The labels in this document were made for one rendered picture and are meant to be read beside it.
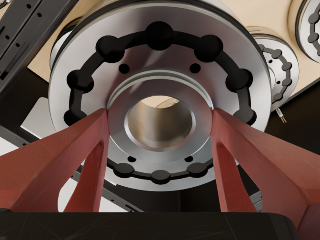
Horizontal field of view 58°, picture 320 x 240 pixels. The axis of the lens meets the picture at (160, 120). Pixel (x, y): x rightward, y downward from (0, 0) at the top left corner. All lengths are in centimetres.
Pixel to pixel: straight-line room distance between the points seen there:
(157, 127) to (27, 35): 14
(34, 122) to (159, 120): 20
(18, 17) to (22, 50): 4
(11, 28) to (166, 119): 15
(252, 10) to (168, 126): 22
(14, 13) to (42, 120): 13
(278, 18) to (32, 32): 25
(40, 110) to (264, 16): 27
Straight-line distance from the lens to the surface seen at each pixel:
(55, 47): 33
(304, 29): 33
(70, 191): 74
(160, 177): 16
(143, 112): 16
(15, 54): 27
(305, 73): 39
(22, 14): 25
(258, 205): 37
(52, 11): 24
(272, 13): 35
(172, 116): 16
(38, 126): 33
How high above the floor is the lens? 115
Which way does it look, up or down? 54 degrees down
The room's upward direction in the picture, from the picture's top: 178 degrees counter-clockwise
